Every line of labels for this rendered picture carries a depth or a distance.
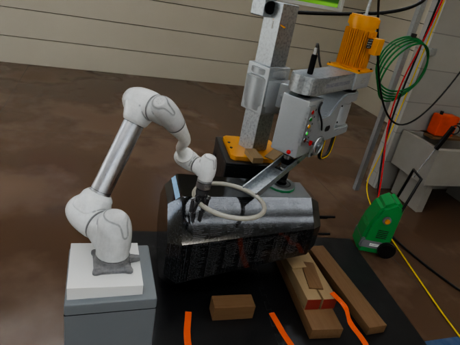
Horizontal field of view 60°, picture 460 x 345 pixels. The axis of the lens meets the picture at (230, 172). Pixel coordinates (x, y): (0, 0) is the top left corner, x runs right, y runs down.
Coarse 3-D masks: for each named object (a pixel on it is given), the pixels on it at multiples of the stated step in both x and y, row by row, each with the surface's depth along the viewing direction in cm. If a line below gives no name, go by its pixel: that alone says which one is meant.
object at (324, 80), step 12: (300, 72) 268; (324, 72) 285; (336, 72) 293; (348, 72) 303; (300, 84) 261; (312, 84) 260; (324, 84) 268; (336, 84) 282; (348, 84) 300; (360, 84) 314; (312, 96) 264
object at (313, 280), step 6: (288, 258) 323; (294, 258) 324; (300, 258) 326; (294, 264) 317; (300, 264) 318; (306, 264) 320; (312, 264) 322; (306, 270) 313; (312, 270) 315; (306, 276) 307; (312, 276) 309; (312, 282) 302; (318, 282) 303; (312, 288) 297; (318, 288) 297
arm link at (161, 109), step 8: (160, 96) 178; (152, 104) 178; (160, 104) 177; (168, 104) 178; (152, 112) 182; (160, 112) 178; (168, 112) 179; (176, 112) 182; (152, 120) 187; (160, 120) 182; (168, 120) 182; (176, 120) 184; (184, 120) 191; (168, 128) 186; (176, 128) 187
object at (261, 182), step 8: (280, 160) 300; (296, 160) 296; (272, 168) 295; (288, 168) 290; (256, 176) 281; (264, 176) 288; (272, 176) 288; (280, 176) 285; (248, 184) 277; (256, 184) 281; (264, 184) 281; (272, 184) 281; (256, 192) 267
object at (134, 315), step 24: (144, 264) 201; (144, 288) 187; (72, 312) 173; (96, 312) 176; (120, 312) 180; (144, 312) 184; (72, 336) 179; (96, 336) 183; (120, 336) 187; (144, 336) 192
